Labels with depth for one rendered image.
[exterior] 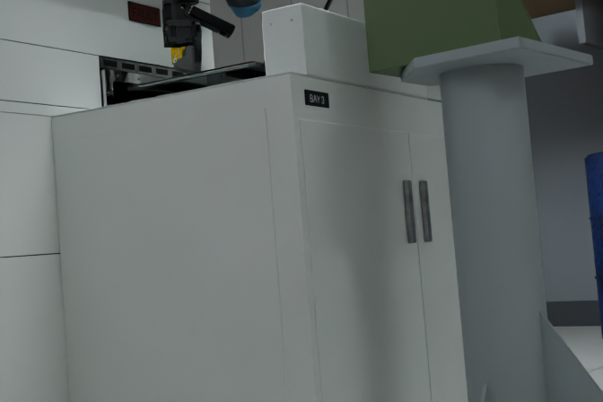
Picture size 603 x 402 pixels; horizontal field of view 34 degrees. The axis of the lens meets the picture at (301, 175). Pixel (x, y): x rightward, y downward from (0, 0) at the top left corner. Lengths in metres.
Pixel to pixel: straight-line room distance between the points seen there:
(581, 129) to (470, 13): 3.09
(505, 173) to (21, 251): 1.00
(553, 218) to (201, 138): 3.19
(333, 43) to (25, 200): 0.73
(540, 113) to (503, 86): 3.12
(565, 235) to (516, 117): 3.08
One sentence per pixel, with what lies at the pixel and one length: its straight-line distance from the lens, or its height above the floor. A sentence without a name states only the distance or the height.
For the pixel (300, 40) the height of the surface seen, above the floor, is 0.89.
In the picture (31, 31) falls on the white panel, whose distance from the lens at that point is 2.24.
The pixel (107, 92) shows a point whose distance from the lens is 2.35.
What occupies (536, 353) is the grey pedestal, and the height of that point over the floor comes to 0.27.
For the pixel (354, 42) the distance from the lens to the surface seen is 2.08.
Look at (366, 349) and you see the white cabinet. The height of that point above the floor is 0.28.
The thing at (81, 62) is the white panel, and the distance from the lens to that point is 2.33.
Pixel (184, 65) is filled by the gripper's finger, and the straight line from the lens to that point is 2.38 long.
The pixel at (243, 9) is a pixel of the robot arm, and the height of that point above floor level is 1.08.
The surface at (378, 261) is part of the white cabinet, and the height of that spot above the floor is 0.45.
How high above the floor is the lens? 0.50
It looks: 4 degrees up
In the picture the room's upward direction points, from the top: 5 degrees counter-clockwise
